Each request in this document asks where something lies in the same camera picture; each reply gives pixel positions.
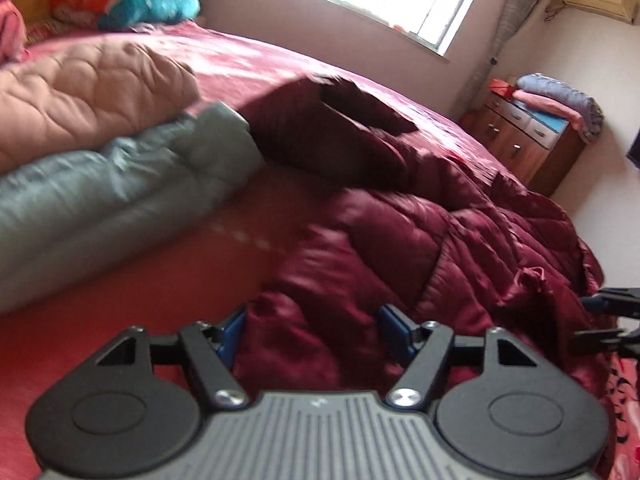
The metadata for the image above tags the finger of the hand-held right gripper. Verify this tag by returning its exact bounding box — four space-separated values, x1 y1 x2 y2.
580 287 640 319
572 327 640 359

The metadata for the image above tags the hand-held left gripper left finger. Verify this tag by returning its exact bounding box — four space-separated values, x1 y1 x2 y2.
95 305 249 408

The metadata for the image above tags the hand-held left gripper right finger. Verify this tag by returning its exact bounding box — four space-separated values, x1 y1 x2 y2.
378 305 542 409

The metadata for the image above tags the maroon down jacket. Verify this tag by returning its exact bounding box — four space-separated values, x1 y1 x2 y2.
232 74 610 480

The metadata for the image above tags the wooden dresser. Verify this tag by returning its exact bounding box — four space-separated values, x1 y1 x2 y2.
459 87 587 199

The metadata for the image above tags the pink and grey quilt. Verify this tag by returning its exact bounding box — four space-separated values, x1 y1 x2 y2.
0 101 267 315

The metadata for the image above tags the pink folded blanket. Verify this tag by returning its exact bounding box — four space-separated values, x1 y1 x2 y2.
511 88 586 133

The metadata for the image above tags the red box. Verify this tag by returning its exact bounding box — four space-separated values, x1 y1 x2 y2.
487 77 519 100

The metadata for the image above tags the pink quilted jacket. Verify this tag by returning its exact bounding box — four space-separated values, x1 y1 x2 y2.
0 39 202 175

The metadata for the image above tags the bed with red printed sheet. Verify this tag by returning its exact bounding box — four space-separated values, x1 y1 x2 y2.
0 19 640 480

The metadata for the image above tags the grey patterned curtain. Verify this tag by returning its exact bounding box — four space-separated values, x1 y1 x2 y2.
486 0 557 88

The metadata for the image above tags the teal patterned folded blanket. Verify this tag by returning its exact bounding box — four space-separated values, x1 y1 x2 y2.
96 0 202 31

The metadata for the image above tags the pink cloth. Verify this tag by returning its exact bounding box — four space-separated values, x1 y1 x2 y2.
0 0 28 63

